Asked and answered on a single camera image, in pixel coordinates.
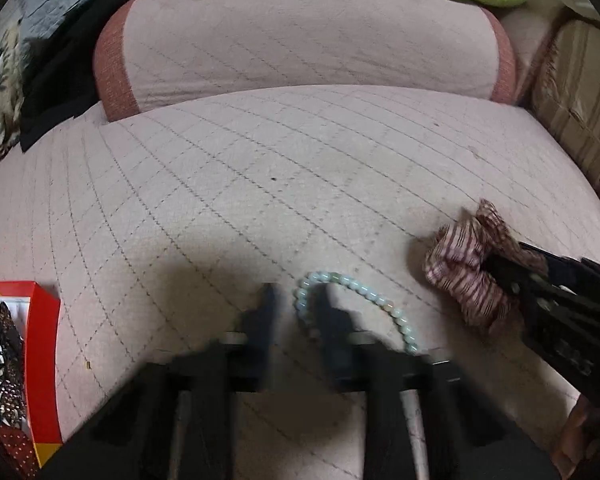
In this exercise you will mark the person's right hand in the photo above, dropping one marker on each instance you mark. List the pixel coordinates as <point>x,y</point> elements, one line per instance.
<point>571,444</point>

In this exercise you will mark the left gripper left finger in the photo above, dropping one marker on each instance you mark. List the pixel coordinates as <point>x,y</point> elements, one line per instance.
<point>175,420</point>

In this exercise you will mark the red polka dot scrunchie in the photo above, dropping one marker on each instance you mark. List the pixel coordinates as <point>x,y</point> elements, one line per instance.
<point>18,451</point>

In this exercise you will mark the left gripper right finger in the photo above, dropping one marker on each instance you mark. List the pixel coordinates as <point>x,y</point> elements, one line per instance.
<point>424,419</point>

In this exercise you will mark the leaf patterned cloth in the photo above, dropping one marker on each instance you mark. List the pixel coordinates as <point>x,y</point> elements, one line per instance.
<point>11,93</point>

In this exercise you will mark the striped floral cushion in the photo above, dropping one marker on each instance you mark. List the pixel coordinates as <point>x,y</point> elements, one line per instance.
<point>566,96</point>

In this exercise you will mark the red white checked scrunchie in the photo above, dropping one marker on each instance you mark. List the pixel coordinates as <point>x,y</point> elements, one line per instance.
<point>454,265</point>

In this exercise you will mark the red white shallow box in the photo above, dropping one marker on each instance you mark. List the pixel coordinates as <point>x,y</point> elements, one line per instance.
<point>36,314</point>

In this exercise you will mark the pink quilted bolster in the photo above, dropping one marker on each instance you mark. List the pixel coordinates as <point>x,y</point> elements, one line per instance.
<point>154,53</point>

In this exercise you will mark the pink quilted bed cover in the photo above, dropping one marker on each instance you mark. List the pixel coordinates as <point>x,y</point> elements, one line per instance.
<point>158,230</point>

